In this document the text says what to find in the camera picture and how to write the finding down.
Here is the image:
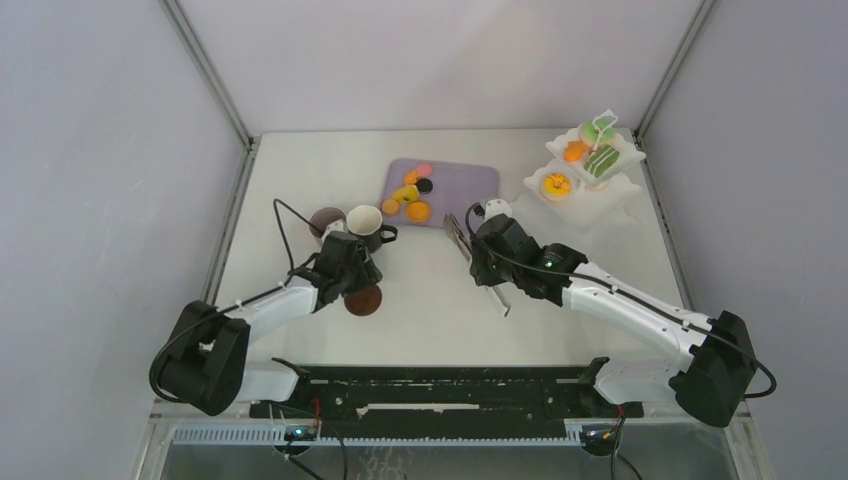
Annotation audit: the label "dark wooden round coaster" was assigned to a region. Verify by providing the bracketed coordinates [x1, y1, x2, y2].
[344, 285, 383, 317]

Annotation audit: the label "steel white serving tongs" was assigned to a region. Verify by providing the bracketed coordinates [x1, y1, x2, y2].
[443, 214, 511, 317]

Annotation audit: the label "black mug white inside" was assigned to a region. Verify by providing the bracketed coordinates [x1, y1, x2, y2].
[345, 205, 398, 253]

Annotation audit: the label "purple mug black handle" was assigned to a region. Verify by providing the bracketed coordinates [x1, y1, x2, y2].
[309, 207, 346, 240]

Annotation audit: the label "orange egg tart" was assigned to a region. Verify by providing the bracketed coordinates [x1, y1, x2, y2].
[406, 201, 431, 223]

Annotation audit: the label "yellow frosted donut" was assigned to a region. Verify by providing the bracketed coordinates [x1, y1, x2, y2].
[539, 172, 573, 202]

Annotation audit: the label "yellow cheese cake wedge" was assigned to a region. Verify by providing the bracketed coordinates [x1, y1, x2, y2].
[391, 184, 420, 205]

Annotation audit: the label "white three tier stand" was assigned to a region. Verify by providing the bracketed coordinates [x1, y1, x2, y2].
[510, 109, 646, 252]

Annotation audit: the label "orange bear cookie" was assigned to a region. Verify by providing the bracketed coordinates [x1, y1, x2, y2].
[563, 140, 589, 164]

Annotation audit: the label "green striped cake slice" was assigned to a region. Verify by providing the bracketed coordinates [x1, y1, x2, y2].
[584, 145, 621, 178]

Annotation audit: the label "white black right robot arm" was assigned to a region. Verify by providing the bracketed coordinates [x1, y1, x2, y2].
[469, 214, 763, 428]

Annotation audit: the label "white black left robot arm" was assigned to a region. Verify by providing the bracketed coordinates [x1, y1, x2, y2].
[148, 231, 382, 417]

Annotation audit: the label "round waffle biscuit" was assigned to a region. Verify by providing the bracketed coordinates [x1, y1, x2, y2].
[381, 198, 401, 216]

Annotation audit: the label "lavender serving tray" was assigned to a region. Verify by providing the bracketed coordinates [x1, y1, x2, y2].
[376, 158, 500, 228]

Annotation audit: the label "black sandwich cookie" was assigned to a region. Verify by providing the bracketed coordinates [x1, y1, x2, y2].
[415, 177, 434, 195]

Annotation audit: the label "orange star cookie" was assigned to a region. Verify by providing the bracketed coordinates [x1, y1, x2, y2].
[403, 171, 419, 185]

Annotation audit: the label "pink macaron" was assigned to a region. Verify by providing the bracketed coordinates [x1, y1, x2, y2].
[414, 163, 433, 178]

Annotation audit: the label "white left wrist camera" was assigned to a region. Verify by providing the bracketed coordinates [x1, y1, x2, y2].
[321, 219, 348, 242]

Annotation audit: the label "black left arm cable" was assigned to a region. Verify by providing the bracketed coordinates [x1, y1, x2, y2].
[272, 198, 326, 276]

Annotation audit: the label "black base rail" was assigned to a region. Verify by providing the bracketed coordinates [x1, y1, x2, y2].
[249, 361, 644, 442]

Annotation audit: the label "aluminium frame post right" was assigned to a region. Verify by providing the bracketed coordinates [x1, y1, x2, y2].
[632, 0, 720, 137]

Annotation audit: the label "aluminium frame post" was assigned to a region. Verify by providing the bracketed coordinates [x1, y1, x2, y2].
[632, 0, 720, 137]
[158, 0, 260, 154]

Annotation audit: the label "aluminium frame post left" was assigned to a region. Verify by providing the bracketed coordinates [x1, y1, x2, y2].
[158, 0, 260, 154]

